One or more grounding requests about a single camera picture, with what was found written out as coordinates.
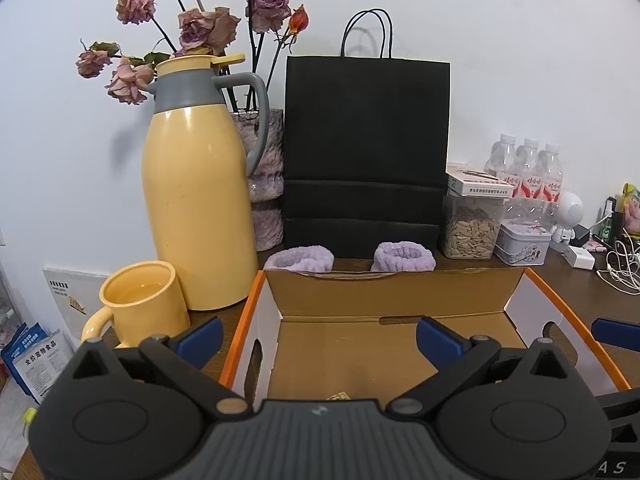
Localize red cardboard box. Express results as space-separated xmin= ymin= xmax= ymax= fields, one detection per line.
xmin=219 ymin=268 xmax=629 ymax=406

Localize white charger adapter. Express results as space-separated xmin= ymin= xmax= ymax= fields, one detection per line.
xmin=562 ymin=246 xmax=596 ymax=271

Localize yellow ceramic mug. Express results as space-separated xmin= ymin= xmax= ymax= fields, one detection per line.
xmin=80 ymin=260 xmax=191 ymax=348

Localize blue white booklets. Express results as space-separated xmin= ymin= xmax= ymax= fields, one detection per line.
xmin=1 ymin=323 xmax=74 ymax=404

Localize white robot figurine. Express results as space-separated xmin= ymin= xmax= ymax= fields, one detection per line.
xmin=550 ymin=191 xmax=584 ymax=252

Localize white tin box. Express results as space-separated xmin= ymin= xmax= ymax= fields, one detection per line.
xmin=494 ymin=220 xmax=551 ymax=266

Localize right water bottle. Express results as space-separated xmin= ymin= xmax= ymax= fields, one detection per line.
xmin=532 ymin=143 xmax=564 ymax=222

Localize water bottle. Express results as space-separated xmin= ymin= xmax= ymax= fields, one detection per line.
xmin=532 ymin=143 xmax=564 ymax=222
xmin=514 ymin=138 xmax=540 ymax=220
xmin=484 ymin=133 xmax=516 ymax=177

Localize middle water bottle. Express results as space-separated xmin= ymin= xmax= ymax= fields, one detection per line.
xmin=514 ymin=138 xmax=540 ymax=220

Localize clear seed container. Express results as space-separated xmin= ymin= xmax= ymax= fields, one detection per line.
xmin=442 ymin=194 xmax=506 ymax=260

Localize purple wristband right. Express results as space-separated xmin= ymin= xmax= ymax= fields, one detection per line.
xmin=371 ymin=240 xmax=436 ymax=273

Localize purple wristband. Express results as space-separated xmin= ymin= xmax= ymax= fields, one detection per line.
xmin=264 ymin=245 xmax=334 ymax=273
xmin=371 ymin=240 xmax=436 ymax=273

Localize yellow thermos jug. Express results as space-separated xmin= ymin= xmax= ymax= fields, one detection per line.
xmin=142 ymin=54 xmax=270 ymax=311

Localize left water bottle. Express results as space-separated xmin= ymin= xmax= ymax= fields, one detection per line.
xmin=484 ymin=133 xmax=516 ymax=177

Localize white carton on container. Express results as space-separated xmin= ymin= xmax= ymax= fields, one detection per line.
xmin=446 ymin=164 xmax=512 ymax=200

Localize purple wristband left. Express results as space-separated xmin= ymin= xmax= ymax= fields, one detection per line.
xmin=264 ymin=245 xmax=334 ymax=273

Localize pink patterned vase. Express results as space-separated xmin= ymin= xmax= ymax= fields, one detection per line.
xmin=248 ymin=108 xmax=284 ymax=252

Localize black paper bag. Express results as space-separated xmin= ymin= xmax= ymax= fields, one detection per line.
xmin=282 ymin=8 xmax=451 ymax=258

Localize dried rose bouquet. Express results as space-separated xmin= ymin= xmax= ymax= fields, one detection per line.
xmin=75 ymin=0 xmax=309 ymax=105

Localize white earphone cables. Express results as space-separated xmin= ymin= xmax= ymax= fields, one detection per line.
xmin=594 ymin=209 xmax=640 ymax=296

